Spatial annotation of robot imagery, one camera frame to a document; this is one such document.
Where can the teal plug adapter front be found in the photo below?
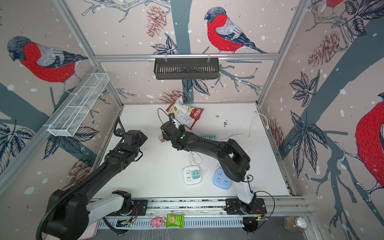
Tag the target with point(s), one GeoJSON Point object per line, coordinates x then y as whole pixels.
{"type": "Point", "coordinates": [196, 174]}

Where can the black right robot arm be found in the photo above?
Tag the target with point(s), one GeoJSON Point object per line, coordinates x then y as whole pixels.
{"type": "Point", "coordinates": [233, 160]}

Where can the white square power socket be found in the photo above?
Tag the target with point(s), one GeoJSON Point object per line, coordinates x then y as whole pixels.
{"type": "Point", "coordinates": [187, 176]}

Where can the teal plug adapter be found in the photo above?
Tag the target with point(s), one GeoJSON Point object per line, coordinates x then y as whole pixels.
{"type": "Point", "coordinates": [211, 137]}
{"type": "Point", "coordinates": [196, 174]}

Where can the blue square power socket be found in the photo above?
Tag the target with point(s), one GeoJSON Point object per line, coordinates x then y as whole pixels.
{"type": "Point", "coordinates": [220, 179]}

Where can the pink toy pig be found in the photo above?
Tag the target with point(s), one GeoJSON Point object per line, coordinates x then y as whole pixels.
{"type": "Point", "coordinates": [157, 222]}

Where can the white multicolour power strip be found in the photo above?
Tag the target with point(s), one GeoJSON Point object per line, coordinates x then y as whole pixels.
{"type": "Point", "coordinates": [218, 137]}

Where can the glass jar with lid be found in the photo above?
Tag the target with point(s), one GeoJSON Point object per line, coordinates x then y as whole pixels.
{"type": "Point", "coordinates": [295, 224]}

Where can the green snack packet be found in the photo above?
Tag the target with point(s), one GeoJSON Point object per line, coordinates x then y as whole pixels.
{"type": "Point", "coordinates": [175, 221]}

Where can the red white chips bag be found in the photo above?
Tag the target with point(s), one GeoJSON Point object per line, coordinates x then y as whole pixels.
{"type": "Point", "coordinates": [185, 114]}

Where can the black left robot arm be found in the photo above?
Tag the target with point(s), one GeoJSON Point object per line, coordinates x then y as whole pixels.
{"type": "Point", "coordinates": [68, 215]}

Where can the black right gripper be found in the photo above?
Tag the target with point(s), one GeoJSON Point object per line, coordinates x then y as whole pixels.
{"type": "Point", "coordinates": [166, 134]}

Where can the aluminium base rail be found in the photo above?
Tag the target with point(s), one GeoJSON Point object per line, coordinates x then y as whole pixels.
{"type": "Point", "coordinates": [205, 212]}

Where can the pink tray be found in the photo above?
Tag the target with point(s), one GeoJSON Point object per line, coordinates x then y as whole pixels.
{"type": "Point", "coordinates": [89, 233]}

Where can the pink plug adapter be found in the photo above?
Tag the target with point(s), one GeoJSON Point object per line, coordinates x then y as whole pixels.
{"type": "Point", "coordinates": [161, 139]}

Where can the white wire mesh shelf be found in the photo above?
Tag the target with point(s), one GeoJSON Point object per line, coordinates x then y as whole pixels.
{"type": "Point", "coordinates": [81, 102]}

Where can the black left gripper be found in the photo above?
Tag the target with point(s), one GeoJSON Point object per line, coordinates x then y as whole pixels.
{"type": "Point", "coordinates": [142, 139]}

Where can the black hanging wire basket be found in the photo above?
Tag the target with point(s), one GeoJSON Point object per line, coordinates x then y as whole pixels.
{"type": "Point", "coordinates": [187, 69]}

